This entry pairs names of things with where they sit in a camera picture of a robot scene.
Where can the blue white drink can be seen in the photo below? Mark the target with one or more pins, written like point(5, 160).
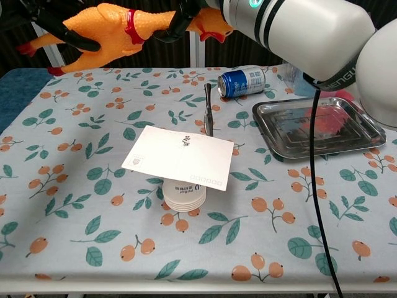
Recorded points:
point(240, 81)

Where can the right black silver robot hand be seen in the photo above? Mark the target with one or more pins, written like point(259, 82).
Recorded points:
point(77, 38)

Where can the metal table knife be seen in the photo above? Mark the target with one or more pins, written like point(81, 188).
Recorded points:
point(208, 118)

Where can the white postcard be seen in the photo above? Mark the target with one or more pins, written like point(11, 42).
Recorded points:
point(180, 158)

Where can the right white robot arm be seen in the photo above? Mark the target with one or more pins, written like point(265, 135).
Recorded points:
point(313, 34)

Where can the floral fruit print tablecloth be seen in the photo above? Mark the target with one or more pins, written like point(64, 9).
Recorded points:
point(93, 192)

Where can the clear plastic bag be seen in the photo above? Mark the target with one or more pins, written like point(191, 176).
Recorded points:
point(290, 73)

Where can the stack of white paper cups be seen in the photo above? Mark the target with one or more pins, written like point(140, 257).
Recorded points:
point(184, 198)

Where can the grey partition frame post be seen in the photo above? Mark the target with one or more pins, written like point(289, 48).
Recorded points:
point(196, 52)
point(54, 59)

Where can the stainless steel tray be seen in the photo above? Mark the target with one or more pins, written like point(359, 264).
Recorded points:
point(288, 130)

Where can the orange rubber toy chicken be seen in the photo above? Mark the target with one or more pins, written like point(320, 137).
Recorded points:
point(105, 34)

